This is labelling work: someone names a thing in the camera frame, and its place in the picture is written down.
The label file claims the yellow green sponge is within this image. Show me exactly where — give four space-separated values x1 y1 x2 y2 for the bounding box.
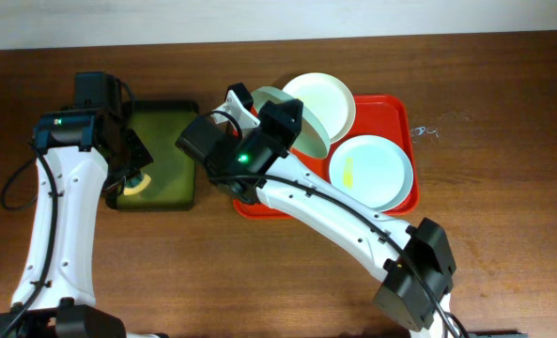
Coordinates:
122 172 151 195

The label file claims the pale green plate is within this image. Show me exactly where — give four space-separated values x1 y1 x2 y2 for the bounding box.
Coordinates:
252 86 331 159

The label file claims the cream plate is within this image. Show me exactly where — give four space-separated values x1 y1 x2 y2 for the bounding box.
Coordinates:
283 72 357 144

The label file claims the light blue plate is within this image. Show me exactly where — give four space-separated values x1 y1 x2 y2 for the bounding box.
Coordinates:
329 135 414 212

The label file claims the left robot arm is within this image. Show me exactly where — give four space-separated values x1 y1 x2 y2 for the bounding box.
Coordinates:
0 111 152 337

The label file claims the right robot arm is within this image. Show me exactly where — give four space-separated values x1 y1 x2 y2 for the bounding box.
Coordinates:
203 100 468 337

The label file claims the black water tray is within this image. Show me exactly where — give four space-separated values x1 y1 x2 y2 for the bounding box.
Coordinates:
105 100 198 212

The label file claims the red plastic tray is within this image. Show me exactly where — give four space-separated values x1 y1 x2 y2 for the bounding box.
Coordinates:
232 94 421 221

